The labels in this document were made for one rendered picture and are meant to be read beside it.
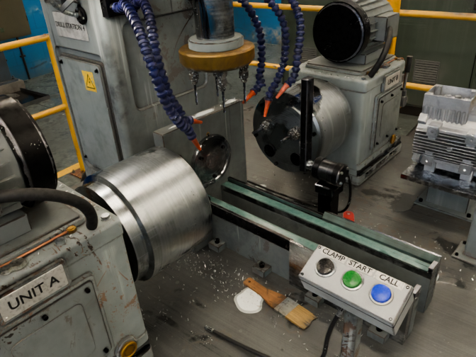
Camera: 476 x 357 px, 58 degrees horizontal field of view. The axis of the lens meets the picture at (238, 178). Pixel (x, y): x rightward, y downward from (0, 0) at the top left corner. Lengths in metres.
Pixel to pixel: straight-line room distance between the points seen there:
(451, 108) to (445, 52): 2.76
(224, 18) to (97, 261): 0.58
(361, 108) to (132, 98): 0.68
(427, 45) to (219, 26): 3.21
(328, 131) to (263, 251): 0.39
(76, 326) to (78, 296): 0.06
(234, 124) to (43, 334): 0.76
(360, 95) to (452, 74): 2.76
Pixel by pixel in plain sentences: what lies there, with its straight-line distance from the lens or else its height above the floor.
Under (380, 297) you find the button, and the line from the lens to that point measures 0.72.
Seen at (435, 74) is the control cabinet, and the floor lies 0.41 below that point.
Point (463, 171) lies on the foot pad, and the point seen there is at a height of 0.96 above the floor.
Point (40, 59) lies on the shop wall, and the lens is 6.63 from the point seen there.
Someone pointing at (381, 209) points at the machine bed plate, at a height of 0.80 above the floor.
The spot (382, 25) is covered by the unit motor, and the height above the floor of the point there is 1.29.
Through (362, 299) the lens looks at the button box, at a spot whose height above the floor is 1.06.
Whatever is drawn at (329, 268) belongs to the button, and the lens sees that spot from 0.75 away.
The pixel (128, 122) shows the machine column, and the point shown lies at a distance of 1.16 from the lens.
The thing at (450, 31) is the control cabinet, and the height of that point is 0.77.
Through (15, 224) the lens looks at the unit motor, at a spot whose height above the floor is 1.20.
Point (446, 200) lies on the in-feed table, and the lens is 1.44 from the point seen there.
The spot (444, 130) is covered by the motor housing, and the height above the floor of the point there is 1.06.
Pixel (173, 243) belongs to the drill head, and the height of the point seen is 1.03.
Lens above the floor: 1.57
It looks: 30 degrees down
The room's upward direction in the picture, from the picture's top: 4 degrees counter-clockwise
